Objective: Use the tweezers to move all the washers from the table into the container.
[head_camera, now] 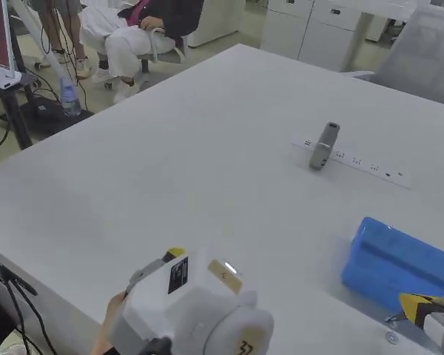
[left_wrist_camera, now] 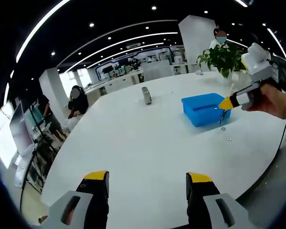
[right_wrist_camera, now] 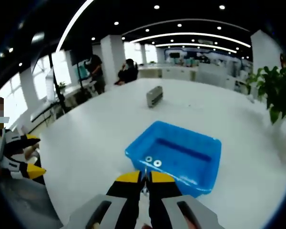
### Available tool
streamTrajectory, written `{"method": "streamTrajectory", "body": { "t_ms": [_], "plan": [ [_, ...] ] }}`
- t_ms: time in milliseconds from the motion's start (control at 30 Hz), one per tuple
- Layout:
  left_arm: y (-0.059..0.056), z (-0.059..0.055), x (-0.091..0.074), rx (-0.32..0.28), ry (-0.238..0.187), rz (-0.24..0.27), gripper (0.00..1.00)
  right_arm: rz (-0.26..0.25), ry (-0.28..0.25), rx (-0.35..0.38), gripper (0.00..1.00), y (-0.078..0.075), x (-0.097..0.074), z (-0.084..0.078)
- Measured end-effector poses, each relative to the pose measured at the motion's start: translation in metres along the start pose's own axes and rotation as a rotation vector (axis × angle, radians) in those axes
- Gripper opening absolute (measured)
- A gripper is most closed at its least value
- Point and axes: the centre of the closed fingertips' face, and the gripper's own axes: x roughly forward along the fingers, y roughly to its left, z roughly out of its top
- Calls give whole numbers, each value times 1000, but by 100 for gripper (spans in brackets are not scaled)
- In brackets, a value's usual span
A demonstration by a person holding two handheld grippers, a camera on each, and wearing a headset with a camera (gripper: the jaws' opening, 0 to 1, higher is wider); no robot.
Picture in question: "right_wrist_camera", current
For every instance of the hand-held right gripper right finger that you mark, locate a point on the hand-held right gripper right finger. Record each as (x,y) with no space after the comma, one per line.
(164,190)

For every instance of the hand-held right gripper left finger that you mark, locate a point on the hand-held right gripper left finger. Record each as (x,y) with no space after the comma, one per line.
(124,190)

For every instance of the silver metal tweezers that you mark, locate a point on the silver metal tweezers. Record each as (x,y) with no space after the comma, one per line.
(145,177)

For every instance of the silver metal washer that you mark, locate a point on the silver metal washer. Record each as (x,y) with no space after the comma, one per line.
(148,159)
(157,163)

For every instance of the blue plastic container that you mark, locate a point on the blue plastic container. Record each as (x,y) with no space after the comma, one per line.
(181,157)

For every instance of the white table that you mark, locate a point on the white table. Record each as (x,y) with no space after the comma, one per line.
(97,143)

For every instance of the black tripod stand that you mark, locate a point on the black tripod stand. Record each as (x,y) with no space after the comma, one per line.
(58,88)

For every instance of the small green plant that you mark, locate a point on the small green plant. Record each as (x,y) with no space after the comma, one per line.
(62,87)

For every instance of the grey ribbed box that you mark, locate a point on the grey ribbed box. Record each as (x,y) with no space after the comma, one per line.
(154,96)

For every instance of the black screen on stand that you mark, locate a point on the black screen on stand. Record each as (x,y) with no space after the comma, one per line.
(81,56)

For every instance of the white office counter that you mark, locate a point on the white office counter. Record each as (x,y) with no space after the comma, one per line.
(169,71)

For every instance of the large green plant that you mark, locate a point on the large green plant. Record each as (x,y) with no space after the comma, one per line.
(276,90)

